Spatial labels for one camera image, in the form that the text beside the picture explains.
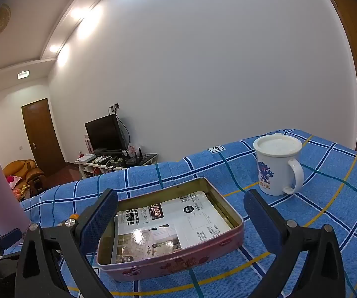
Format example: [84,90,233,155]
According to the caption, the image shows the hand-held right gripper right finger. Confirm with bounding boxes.
[244,189,346,298]

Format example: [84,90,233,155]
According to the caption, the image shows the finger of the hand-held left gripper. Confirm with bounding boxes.
[0,228,23,255]

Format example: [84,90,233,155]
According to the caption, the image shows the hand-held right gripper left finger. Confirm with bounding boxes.
[14,189,119,298]

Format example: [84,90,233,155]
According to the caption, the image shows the pink tin box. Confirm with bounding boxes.
[96,177,245,283]

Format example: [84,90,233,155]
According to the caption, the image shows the pink tumbler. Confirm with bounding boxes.
[0,158,31,246]

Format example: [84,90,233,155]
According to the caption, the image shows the white mug blue print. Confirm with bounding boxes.
[255,149,305,196]

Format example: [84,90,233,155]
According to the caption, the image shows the white tv stand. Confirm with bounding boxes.
[75,153,159,179]

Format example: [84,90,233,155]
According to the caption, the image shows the pink cushion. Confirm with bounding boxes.
[6,175,22,190]

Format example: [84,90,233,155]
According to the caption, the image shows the printed paper liner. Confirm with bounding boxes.
[113,192,232,263]

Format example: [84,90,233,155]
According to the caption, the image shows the blue plaid blanket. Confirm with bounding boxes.
[0,128,357,298]

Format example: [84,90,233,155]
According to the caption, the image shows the black router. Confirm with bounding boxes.
[126,148,145,165]

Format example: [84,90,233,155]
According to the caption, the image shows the orange leather armchair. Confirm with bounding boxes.
[3,159,47,197]

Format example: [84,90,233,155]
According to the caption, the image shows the white paper cup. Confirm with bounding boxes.
[253,133,303,157]

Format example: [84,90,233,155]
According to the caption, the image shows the black television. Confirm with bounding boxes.
[85,114,126,152]

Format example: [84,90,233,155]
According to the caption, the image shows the brown wooden door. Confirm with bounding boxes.
[21,98,66,174]

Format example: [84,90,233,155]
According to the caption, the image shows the black power cable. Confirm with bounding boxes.
[116,112,131,149]

